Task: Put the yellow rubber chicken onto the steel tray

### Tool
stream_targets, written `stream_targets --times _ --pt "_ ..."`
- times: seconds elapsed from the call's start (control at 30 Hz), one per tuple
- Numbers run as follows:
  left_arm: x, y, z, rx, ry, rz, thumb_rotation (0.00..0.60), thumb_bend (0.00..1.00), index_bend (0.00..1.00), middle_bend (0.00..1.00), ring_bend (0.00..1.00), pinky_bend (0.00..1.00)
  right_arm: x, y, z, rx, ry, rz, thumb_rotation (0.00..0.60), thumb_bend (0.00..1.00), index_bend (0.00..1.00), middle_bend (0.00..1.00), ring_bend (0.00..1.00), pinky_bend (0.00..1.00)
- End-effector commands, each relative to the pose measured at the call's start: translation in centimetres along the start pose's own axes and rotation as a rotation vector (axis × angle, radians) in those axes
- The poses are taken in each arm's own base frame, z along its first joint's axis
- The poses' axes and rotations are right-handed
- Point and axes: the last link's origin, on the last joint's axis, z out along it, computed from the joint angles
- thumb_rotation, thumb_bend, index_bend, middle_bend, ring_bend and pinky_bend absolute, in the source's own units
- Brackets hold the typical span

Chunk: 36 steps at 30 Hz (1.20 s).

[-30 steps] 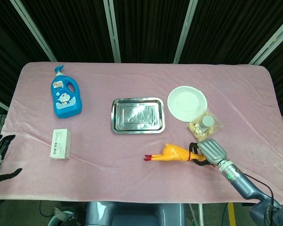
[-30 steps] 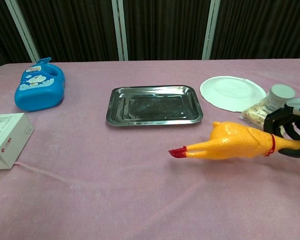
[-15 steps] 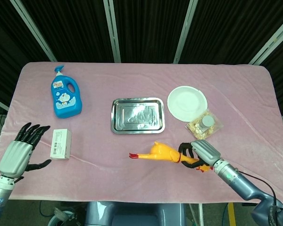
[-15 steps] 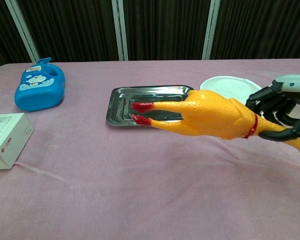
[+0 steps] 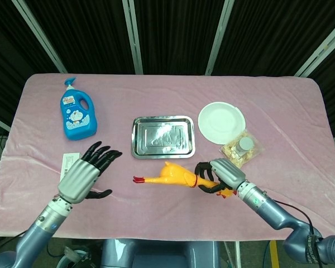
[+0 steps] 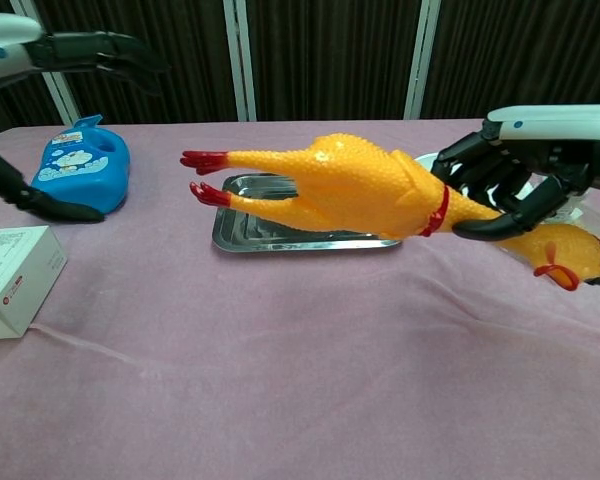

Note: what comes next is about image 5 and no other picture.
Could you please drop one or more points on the yellow rubber chicken toy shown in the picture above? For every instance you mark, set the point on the yellow rubber chicken toy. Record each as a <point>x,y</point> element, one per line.
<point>173,176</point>

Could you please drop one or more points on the white cardboard box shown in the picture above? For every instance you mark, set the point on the white cardboard box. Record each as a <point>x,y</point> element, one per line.
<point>68,163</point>

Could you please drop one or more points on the blue-grey robot torso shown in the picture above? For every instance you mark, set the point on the blue-grey robot torso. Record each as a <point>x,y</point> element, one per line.
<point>162,252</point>

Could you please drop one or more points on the small white jar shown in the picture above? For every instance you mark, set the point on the small white jar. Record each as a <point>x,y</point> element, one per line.
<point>246,143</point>

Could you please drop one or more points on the white screen frame post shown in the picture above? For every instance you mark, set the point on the white screen frame post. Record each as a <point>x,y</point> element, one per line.
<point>39,36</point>
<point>321,50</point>
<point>220,36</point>
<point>133,36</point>

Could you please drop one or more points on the pink tablecloth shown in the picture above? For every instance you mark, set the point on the pink tablecloth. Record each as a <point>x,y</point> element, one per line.
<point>162,212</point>

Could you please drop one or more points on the stainless steel tray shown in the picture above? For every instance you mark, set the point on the stainless steel tray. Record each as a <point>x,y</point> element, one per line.
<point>163,138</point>

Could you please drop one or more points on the white paper plate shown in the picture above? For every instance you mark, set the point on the white paper plate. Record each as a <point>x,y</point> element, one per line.
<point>220,123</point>

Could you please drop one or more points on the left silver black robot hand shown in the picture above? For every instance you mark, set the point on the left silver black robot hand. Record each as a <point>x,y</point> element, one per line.
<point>79,178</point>

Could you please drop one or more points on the blue cartoon detergent bottle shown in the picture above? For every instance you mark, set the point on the blue cartoon detergent bottle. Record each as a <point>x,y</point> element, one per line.
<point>78,117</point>

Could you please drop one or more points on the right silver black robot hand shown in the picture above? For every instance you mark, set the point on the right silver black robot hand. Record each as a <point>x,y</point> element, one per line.
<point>229,173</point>

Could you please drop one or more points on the white round bucket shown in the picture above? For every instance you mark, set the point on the white round bucket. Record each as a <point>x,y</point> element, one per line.
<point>72,258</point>

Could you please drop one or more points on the clear snack bag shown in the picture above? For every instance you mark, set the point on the clear snack bag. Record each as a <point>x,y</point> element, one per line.
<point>231,150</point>

